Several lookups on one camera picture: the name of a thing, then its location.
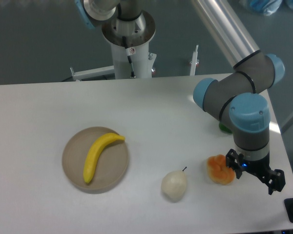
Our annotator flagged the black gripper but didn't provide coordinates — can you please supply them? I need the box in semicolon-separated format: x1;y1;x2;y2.
225;149;285;195

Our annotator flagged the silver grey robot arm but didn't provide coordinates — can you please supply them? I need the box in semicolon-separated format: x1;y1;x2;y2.
75;0;286;193

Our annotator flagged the beige round plate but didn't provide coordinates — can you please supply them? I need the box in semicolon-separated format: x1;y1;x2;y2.
62;127;129;194

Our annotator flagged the yellow banana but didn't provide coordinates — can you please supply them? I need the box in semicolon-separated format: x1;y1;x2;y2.
83;133;126;184

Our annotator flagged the orange bread roll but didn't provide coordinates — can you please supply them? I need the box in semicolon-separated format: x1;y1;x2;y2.
207;155;235;185

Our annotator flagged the green fruit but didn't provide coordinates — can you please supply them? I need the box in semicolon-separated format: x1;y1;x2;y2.
218;122;232;135

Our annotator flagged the white pear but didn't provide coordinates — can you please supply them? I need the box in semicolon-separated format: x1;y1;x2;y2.
161;167;188;202

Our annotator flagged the blue plastic bag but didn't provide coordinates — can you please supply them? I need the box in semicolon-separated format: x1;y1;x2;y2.
239;0;293;16

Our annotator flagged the white metal upright bracket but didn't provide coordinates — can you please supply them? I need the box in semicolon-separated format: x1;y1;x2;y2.
189;45;199;76

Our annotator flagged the white metal frame bracket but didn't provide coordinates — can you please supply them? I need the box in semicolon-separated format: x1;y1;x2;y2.
70;65;114;81

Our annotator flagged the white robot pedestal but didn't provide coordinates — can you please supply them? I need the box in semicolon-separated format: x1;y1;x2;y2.
102;11;156;79

